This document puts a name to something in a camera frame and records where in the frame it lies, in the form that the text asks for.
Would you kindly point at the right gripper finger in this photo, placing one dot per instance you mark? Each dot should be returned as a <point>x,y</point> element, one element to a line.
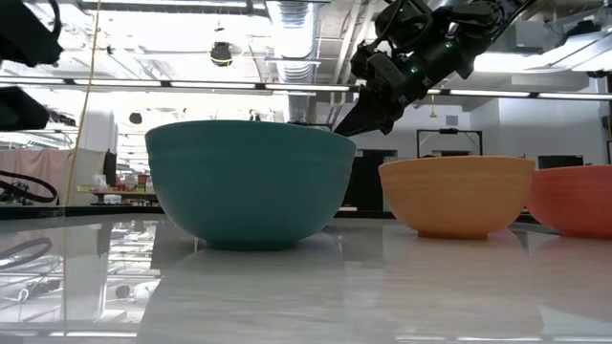
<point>368,117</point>

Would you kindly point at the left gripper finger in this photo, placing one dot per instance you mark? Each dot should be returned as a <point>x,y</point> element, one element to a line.
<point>21,112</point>

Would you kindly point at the orange bowl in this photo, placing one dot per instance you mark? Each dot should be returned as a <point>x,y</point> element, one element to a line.
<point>456,196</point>

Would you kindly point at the teal green bowl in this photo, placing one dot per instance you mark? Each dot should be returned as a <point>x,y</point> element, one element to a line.
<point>248,186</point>

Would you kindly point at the red bowl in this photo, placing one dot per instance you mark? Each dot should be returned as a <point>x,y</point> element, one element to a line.
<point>574,200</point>

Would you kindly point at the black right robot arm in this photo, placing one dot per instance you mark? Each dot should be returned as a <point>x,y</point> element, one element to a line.
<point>478,19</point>

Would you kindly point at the beige curtain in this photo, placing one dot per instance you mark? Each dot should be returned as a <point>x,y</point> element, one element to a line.
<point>48,160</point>

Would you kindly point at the black cabinet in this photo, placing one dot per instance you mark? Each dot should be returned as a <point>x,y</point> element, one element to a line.
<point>368,181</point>

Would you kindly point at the black belt loop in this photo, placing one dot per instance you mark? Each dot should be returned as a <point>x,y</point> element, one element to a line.
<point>28,177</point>

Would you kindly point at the black upright panel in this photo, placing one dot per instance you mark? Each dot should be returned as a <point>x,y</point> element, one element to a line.
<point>110,167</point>

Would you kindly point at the black ceiling dome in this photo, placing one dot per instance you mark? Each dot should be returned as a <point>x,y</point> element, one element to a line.
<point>221,55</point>
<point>136,118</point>

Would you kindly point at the cluttered workbench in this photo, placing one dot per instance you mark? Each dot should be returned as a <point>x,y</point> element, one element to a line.
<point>124,193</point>

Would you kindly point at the black monitor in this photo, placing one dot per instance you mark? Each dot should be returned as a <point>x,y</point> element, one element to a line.
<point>559,161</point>

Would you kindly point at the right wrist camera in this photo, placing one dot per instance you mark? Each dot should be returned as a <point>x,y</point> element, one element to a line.
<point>365,59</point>

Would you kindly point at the black gantry frame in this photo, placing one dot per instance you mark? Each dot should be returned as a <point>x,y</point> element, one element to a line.
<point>449,130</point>

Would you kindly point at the silver ventilation duct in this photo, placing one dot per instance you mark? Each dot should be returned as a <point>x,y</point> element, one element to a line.
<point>296,48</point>

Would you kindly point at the black aluminium table frame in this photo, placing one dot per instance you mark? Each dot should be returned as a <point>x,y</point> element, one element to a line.
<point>95,211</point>

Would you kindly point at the horizontal light rail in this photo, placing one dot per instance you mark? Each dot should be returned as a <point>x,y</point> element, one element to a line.
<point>215,85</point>

